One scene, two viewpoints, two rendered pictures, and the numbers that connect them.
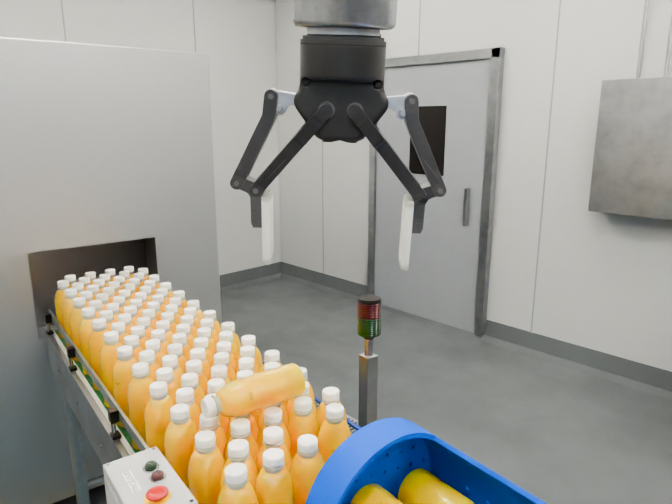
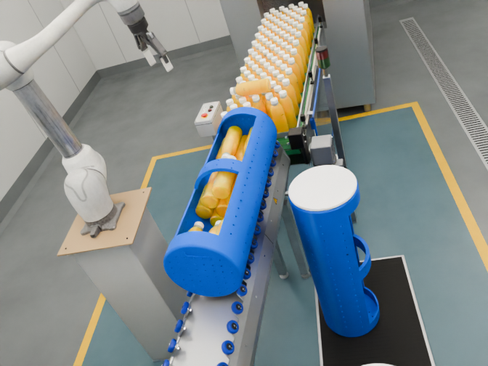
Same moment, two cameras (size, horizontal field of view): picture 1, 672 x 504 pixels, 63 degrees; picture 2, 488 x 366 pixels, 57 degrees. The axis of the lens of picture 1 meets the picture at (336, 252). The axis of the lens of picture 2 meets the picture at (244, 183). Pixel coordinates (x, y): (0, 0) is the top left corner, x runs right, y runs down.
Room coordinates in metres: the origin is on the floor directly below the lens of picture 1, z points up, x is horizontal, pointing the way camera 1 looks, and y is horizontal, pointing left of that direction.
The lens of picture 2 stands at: (-0.23, -1.66, 2.21)
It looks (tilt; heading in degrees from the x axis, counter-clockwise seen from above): 36 degrees down; 61
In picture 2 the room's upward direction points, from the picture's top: 20 degrees counter-clockwise
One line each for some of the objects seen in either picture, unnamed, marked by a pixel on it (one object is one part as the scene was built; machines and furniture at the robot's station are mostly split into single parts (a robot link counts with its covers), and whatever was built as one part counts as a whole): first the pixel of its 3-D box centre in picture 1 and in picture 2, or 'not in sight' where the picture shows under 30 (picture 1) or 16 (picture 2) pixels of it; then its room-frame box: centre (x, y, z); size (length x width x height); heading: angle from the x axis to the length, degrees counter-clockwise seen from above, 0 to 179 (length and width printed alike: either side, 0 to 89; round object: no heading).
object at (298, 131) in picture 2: not in sight; (296, 139); (0.99, -0.16, 0.95); 0.10 x 0.07 x 0.10; 127
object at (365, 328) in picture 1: (369, 324); (323, 62); (1.36, -0.09, 1.18); 0.06 x 0.06 x 0.05
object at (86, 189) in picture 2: not in sight; (86, 192); (0.04, 0.20, 1.18); 0.18 x 0.16 x 0.22; 63
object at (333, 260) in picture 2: not in sight; (338, 258); (0.71, -0.60, 0.59); 0.28 x 0.28 x 0.88
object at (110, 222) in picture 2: not in sight; (99, 218); (0.02, 0.18, 1.04); 0.22 x 0.18 x 0.06; 44
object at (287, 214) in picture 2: not in sight; (295, 241); (0.83, -0.12, 0.31); 0.06 x 0.06 x 0.63; 37
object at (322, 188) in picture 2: not in sight; (322, 186); (0.71, -0.60, 1.03); 0.28 x 0.28 x 0.01
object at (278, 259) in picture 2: not in sight; (272, 242); (0.74, -0.01, 0.31); 0.06 x 0.06 x 0.63; 37
